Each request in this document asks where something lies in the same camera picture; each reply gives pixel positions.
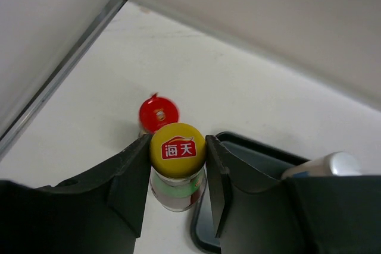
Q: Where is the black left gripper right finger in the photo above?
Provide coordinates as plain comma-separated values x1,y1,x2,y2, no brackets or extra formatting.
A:
206,135,380,253

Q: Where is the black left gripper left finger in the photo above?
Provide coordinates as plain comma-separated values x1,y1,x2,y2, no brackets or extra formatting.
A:
1,134,151,253

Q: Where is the yellow cap sauce bottle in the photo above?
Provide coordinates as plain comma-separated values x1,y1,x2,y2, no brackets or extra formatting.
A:
149,123,207,212

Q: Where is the silver lid blue label canister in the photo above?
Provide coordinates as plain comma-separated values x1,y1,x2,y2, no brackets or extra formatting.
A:
281,152,363,180

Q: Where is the red lid sauce jar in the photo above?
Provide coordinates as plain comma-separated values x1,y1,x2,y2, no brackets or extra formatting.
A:
138,93,180,136

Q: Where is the black plastic tray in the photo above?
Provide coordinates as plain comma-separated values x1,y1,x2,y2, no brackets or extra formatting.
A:
190,131,308,253

